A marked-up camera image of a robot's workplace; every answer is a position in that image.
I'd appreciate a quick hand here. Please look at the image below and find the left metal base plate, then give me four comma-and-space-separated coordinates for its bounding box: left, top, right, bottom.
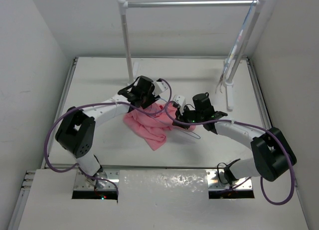
73, 170, 119, 191

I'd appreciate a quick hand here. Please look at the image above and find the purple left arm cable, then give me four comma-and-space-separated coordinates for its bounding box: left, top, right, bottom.
43, 78, 173, 193

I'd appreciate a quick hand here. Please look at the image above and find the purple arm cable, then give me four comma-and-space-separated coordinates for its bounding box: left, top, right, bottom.
43, 78, 173, 193
164, 101, 296, 206

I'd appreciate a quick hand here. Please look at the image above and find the white clothes rack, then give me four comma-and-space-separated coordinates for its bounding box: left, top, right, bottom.
117, 0, 269, 111

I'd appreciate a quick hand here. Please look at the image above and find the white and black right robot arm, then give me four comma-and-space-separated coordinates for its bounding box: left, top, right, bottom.
172, 93, 297, 185

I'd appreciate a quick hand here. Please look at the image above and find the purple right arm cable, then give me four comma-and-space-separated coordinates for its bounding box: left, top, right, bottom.
164, 101, 296, 206

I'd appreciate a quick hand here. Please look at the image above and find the pink t shirt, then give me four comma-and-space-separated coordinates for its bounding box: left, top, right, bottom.
123, 103, 195, 151

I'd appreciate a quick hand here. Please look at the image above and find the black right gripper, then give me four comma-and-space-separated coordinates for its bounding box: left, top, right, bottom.
172, 104, 203, 130

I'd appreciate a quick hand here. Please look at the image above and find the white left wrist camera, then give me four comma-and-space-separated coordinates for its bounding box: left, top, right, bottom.
153, 79, 168, 96

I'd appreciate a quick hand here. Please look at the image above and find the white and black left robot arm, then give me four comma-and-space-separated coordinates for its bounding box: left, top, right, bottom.
55, 76, 168, 177

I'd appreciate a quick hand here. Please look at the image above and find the blue wire hanger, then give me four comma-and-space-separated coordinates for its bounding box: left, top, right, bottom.
148, 97, 201, 141

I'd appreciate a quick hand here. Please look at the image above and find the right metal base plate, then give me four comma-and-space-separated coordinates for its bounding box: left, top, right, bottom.
206, 169, 253, 191

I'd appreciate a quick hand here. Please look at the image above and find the white front cover panel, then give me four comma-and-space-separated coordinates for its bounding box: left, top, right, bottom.
19, 169, 307, 230

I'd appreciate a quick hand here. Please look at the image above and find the metal base plate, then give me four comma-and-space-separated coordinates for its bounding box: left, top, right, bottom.
73, 170, 119, 191
206, 169, 253, 191

